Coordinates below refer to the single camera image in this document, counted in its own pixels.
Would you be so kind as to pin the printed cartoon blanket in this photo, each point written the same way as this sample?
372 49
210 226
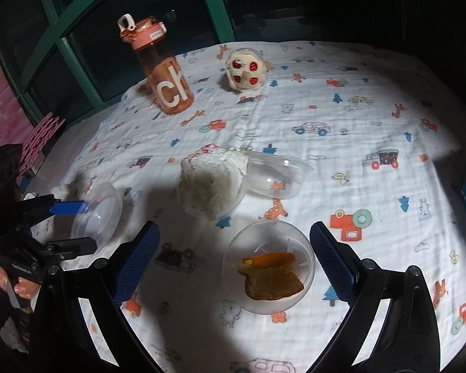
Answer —
334 143

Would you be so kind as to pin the person's left hand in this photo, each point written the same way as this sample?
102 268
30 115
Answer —
23 290

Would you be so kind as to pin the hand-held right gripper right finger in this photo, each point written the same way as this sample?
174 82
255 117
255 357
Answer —
332 264

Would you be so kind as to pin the brown food scraps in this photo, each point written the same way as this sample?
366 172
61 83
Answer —
273 281

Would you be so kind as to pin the pink water bottle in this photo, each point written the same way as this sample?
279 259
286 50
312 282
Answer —
165 74

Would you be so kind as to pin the clear cup with food scraps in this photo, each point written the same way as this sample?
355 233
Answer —
270 241

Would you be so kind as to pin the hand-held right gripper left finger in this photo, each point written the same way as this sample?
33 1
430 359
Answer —
139 264

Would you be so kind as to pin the small clear plastic cup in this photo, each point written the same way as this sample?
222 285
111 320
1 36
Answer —
275 178

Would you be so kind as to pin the round clear plastic bowl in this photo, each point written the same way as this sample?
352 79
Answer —
99 217

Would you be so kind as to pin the pink wall poster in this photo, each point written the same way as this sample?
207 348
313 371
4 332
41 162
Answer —
2 89

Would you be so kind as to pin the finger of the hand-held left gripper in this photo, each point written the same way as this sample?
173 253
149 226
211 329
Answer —
75 246
66 206

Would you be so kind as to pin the green window frame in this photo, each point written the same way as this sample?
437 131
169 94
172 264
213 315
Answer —
81 11

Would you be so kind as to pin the clear cup under paper ball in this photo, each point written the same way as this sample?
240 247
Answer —
202 211

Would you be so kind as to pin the white plush toy red spots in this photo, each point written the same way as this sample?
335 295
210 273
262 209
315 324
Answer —
246 69

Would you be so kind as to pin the crumpled white paper ball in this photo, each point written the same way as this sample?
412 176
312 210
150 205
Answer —
211 178

